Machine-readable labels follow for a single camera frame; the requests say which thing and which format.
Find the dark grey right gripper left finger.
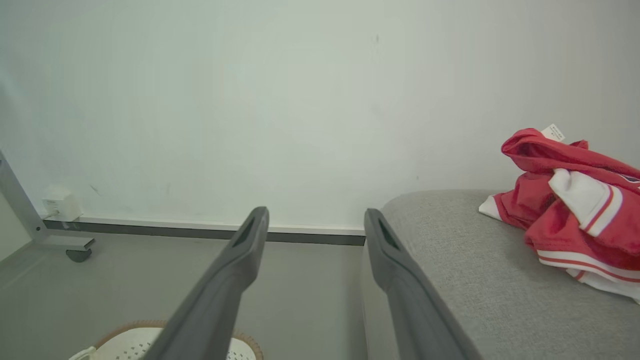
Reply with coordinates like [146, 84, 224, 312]
[142, 206, 270, 360]

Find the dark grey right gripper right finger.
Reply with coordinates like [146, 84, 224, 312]
[363, 208, 484, 360]

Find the red and white jacket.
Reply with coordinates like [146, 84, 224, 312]
[478, 123, 640, 305]

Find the white plastic laundry basket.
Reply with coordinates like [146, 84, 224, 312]
[68, 320, 265, 360]

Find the white and black baseboard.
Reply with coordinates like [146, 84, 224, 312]
[42, 214, 367, 247]

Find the grey fabric sofa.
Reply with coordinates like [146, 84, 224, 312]
[360, 188, 640, 360]

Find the black caster wheel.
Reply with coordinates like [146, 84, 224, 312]
[65, 248, 94, 264]

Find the white wall socket box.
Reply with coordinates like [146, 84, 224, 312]
[41, 184, 84, 223]

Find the grey metal partition frame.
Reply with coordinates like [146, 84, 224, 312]
[0, 149, 96, 252]

